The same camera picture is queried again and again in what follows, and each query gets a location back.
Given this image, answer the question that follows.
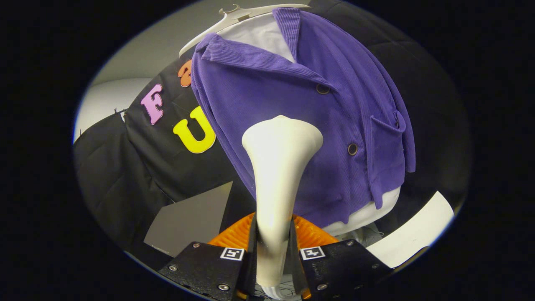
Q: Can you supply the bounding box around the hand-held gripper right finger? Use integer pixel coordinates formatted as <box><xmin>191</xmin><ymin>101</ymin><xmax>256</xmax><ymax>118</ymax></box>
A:
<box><xmin>288</xmin><ymin>213</ymin><xmax>393</xmax><ymax>301</ymax></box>

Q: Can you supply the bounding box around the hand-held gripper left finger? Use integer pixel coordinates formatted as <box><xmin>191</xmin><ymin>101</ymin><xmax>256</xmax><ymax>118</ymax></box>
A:
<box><xmin>158</xmin><ymin>212</ymin><xmax>257</xmax><ymax>301</ymax></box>

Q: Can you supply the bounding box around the white garment steamer head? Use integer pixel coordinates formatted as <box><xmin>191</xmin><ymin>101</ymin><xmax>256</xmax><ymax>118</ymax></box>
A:
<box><xmin>242</xmin><ymin>116</ymin><xmax>324</xmax><ymax>289</ymax></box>

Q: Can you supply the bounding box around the purple corduroy jacket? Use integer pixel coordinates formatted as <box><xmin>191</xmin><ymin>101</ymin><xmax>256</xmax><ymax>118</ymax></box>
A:
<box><xmin>190</xmin><ymin>8</ymin><xmax>416</xmax><ymax>228</ymax></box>

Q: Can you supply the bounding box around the white clothes hanger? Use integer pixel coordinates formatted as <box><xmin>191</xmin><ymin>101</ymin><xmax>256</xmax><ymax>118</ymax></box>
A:
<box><xmin>179</xmin><ymin>3</ymin><xmax>311</xmax><ymax>57</ymax></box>

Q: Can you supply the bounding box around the grey drawer cabinet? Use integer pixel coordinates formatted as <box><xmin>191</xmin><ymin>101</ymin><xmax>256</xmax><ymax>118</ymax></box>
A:
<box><xmin>144</xmin><ymin>181</ymin><xmax>234</xmax><ymax>257</ymax></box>

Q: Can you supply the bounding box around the white torso form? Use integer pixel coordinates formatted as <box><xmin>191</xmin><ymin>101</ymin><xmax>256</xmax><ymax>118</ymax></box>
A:
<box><xmin>217</xmin><ymin>15</ymin><xmax>401</xmax><ymax>237</ymax></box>

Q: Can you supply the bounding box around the metal stand base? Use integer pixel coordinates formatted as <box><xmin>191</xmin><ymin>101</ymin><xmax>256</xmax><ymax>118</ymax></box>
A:
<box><xmin>344</xmin><ymin>224</ymin><xmax>384</xmax><ymax>248</ymax></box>

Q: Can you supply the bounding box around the white flat board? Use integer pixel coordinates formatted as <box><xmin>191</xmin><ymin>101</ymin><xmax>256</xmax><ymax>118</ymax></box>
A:
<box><xmin>367</xmin><ymin>191</ymin><xmax>455</xmax><ymax>268</ymax></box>

